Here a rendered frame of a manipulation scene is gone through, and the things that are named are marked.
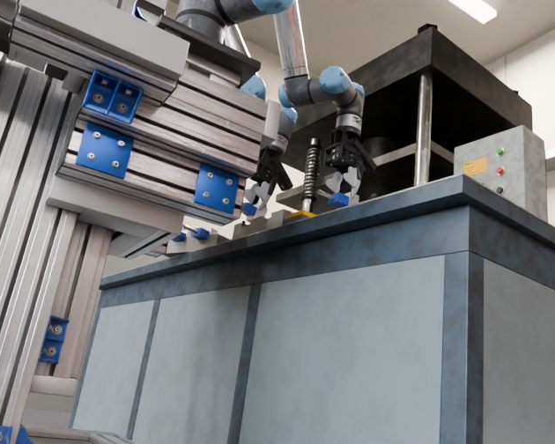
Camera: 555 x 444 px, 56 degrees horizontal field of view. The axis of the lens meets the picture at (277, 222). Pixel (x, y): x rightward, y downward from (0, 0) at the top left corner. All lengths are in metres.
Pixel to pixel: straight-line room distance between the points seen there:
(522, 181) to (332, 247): 1.02
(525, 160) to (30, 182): 1.66
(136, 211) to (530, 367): 0.82
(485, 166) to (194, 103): 1.39
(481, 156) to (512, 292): 1.19
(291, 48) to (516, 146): 0.99
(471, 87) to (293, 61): 1.23
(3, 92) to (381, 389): 0.94
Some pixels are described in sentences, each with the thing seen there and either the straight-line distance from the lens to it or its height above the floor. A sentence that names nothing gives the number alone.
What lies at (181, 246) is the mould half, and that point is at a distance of 1.79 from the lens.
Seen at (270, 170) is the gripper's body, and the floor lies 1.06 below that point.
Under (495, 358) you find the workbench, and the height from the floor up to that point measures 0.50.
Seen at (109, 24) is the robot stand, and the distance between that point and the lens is 0.95.
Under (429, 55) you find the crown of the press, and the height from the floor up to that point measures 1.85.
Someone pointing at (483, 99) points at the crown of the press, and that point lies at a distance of 2.68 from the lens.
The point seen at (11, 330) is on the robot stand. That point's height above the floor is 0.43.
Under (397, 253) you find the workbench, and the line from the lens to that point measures 1.09.
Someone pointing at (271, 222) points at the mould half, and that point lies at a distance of 1.51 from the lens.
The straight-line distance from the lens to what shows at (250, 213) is 1.62.
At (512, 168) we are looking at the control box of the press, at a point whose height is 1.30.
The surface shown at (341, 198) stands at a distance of 1.46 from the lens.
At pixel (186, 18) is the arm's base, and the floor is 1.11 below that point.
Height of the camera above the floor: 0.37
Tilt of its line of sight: 19 degrees up
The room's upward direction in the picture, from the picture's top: 8 degrees clockwise
